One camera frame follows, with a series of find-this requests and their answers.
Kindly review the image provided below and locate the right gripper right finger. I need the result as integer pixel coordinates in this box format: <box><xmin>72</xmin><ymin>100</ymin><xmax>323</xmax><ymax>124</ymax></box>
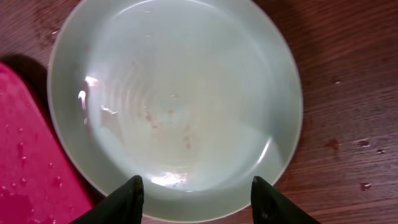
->
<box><xmin>251</xmin><ymin>176</ymin><xmax>320</xmax><ymax>224</ymax></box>

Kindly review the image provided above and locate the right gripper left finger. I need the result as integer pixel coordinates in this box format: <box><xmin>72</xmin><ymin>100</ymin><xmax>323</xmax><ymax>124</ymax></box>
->
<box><xmin>70</xmin><ymin>175</ymin><xmax>144</xmax><ymax>224</ymax></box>

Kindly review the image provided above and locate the light blue plate top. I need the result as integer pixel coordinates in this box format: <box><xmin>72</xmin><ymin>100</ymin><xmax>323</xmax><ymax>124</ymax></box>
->
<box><xmin>47</xmin><ymin>0</ymin><xmax>303</xmax><ymax>223</ymax></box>

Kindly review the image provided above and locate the red plastic tray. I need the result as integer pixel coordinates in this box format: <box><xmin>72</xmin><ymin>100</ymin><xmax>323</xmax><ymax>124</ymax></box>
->
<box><xmin>1</xmin><ymin>64</ymin><xmax>92</xmax><ymax>223</ymax></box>

